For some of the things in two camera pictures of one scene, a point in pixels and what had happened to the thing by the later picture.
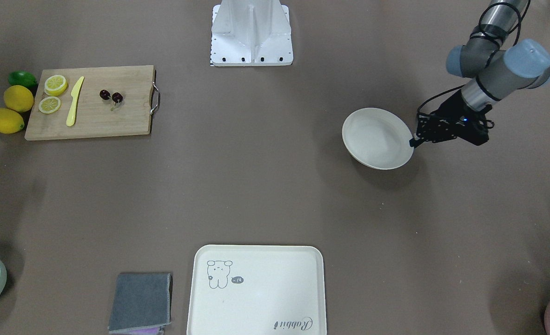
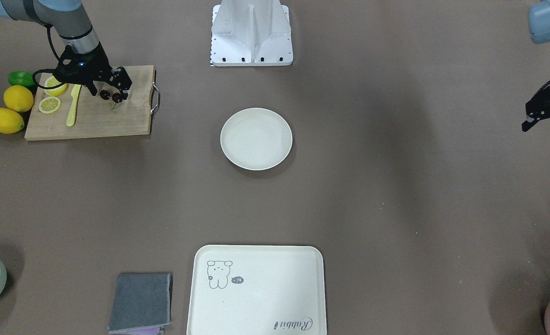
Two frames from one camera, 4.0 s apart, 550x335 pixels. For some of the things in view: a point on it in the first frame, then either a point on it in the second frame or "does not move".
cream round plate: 377,138 → 256,138
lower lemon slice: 49,104 does not move
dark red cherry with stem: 117,98 does not move
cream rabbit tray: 257,290 does not move
